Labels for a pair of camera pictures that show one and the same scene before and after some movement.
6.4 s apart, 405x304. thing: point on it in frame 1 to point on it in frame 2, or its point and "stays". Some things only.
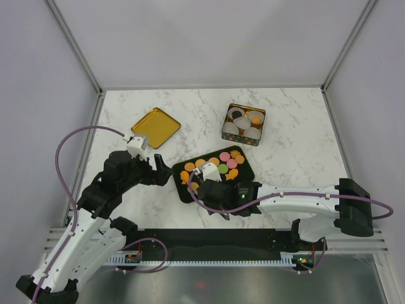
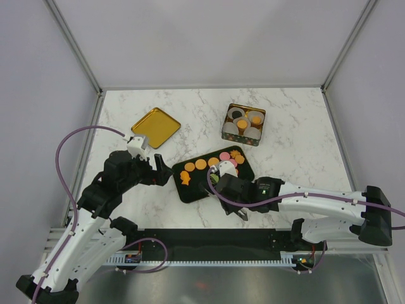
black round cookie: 236,114 stays
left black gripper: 158,177 stays
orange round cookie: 194,185 to 242,124
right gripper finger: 226,216 to 243,215
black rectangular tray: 229,164 stays
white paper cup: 255,113 stays
